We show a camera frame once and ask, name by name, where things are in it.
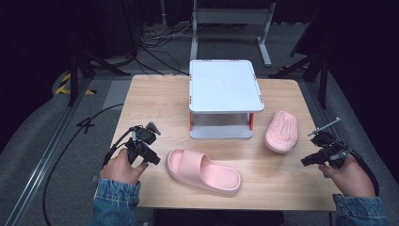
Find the grey metal stand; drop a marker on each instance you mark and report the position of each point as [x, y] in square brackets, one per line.
[232, 15]

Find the person's right hand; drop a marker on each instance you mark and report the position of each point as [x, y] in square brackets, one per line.
[353, 179]

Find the person's left hand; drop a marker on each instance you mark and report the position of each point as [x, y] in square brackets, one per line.
[120, 169]

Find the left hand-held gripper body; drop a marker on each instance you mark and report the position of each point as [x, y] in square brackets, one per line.
[141, 139]

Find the white shoe rack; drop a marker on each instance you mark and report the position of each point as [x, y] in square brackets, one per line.
[224, 86]

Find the black metal stand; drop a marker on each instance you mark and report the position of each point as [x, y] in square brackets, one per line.
[316, 67]
[78, 66]

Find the pink slipper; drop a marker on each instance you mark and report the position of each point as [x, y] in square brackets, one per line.
[204, 172]
[281, 132]

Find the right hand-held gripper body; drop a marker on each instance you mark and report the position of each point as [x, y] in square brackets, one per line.
[332, 150]

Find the aluminium floor rail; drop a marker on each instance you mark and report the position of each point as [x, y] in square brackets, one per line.
[316, 97]
[47, 153]

